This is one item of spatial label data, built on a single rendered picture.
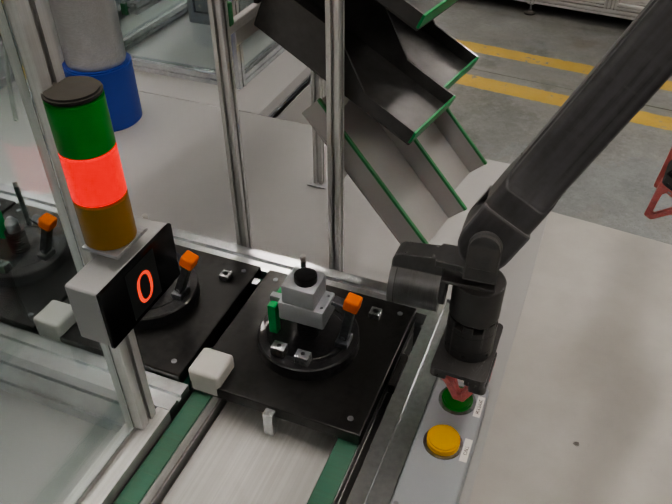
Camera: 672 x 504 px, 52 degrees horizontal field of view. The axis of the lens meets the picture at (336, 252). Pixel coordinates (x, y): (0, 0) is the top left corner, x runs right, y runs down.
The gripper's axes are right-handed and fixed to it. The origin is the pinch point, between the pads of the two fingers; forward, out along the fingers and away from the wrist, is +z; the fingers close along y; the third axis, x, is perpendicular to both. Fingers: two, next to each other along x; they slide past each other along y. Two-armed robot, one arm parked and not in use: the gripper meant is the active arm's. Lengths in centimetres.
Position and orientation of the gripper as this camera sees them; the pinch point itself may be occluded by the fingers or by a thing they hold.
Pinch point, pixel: (459, 394)
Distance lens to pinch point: 91.0
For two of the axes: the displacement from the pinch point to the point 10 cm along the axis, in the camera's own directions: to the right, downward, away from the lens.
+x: 9.2, 2.4, -2.9
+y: -3.8, 5.8, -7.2
